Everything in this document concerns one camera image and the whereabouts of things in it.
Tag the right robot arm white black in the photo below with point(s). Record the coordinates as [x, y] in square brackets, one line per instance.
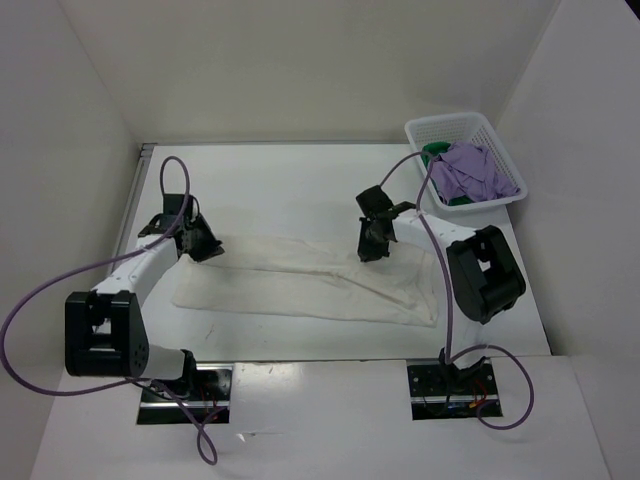
[481, 276]

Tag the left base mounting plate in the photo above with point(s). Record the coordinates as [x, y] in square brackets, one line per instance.
[206, 394]

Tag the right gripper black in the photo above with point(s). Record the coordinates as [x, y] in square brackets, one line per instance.
[366, 251]

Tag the white plastic basket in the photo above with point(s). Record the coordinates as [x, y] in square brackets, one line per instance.
[466, 127]

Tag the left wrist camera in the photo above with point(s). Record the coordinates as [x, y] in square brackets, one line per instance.
[176, 206]

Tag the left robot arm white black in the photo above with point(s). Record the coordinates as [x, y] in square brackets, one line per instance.
[105, 334]

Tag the white t shirt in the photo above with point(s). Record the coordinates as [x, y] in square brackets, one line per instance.
[289, 277]

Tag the aluminium table edge rail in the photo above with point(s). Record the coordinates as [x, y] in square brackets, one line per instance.
[134, 194]

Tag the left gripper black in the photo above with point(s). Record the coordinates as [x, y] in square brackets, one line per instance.
[212, 247]

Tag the green shirt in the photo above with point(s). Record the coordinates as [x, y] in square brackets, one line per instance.
[432, 150]

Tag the purple shirt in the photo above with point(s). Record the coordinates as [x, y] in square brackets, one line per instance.
[468, 171]

